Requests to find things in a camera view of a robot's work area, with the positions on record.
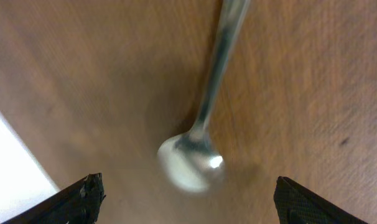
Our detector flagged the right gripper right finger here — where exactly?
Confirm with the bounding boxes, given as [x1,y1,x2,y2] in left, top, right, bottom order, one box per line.
[273,176,366,224]

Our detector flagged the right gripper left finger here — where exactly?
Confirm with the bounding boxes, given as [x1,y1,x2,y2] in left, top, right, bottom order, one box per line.
[4,173,105,224]

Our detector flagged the large metal spoon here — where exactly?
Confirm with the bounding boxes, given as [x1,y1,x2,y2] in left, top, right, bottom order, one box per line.
[157,0,251,194]

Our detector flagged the white plastic cutlery tray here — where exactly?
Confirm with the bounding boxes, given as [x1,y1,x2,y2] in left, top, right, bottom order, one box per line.
[0,112,60,223]

